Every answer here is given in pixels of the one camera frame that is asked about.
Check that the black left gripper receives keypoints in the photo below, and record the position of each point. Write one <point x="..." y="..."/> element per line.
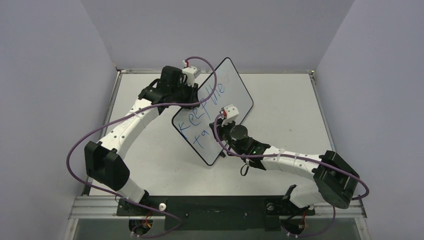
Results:
<point x="193" y="92"/>

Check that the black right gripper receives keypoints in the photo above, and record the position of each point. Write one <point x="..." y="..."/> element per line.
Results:
<point x="221" y="129"/>

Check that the black framed whiteboard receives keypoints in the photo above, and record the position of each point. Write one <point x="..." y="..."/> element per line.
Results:
<point x="193" y="124"/>

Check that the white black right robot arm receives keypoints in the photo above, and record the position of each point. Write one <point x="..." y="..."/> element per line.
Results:
<point x="333" y="180"/>

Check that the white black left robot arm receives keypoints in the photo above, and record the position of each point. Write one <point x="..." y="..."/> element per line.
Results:
<point x="104" y="160"/>

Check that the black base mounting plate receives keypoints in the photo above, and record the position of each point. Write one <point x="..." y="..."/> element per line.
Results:
<point x="214" y="213"/>

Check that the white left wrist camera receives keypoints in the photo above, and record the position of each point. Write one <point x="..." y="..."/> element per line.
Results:
<point x="190" y="73"/>

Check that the aluminium front frame rail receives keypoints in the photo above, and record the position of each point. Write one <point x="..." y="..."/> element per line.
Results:
<point x="101" y="207"/>

